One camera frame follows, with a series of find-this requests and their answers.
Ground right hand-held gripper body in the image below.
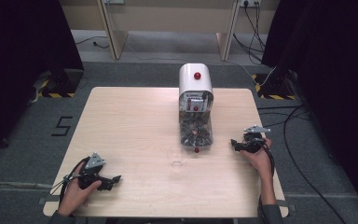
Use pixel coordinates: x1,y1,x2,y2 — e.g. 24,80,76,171
241,124,272,154

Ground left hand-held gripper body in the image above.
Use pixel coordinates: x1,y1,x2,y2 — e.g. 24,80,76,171
78,151,107,190

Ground person's right hand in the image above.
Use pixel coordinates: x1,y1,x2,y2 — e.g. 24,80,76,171
241,137,275,181

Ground person's left hand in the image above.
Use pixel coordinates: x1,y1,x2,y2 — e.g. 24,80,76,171
57,162,103,217

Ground white dispenser machine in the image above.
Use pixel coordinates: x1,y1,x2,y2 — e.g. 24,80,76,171
178,63,215,154

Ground black stand base striped tape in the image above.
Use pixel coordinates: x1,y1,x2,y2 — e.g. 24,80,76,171
38,68,85,99
251,72,298,101

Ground clear glass cup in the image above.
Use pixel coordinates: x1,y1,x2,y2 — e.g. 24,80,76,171
166,145,188,174

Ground black curtain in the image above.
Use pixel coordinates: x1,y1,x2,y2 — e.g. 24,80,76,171
260,0,358,220
0,0,85,164

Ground right hand-held gripper cable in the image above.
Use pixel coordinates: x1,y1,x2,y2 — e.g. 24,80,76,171
256,138,277,224

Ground hand-held gripper cable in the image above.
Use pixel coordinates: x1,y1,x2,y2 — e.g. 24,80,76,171
256,138,277,224
49,156,91,204

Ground left hand-held gripper cable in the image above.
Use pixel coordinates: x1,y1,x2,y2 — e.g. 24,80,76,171
49,156,91,204

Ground long black floor cable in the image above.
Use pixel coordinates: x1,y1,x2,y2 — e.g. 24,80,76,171
256,105,349,224

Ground black socket cables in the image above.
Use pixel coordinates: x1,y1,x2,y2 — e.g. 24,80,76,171
232,0,268,64

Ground white wall socket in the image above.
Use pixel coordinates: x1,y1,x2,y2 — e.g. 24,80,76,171
239,0,263,8

